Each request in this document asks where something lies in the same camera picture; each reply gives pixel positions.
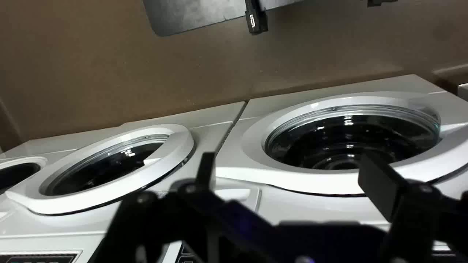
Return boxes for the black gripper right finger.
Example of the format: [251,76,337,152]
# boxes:
[357,149,468,263]

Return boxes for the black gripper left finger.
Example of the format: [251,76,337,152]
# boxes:
[91,150,275,263]

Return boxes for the round glass washer door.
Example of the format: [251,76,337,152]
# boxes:
[240,92,468,197]
[5,122,196,216]

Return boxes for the grey robot base platform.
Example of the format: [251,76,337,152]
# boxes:
[142,0,305,38]

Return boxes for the white washing machine number 7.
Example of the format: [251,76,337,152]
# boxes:
[214,73,468,254]

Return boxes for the white washing machine number 8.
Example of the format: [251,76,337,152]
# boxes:
[0,99,262,263]

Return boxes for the white washing machine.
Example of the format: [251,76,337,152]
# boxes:
[0,137,56,230]

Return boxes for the black clamp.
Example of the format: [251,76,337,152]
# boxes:
[245,0,270,35]

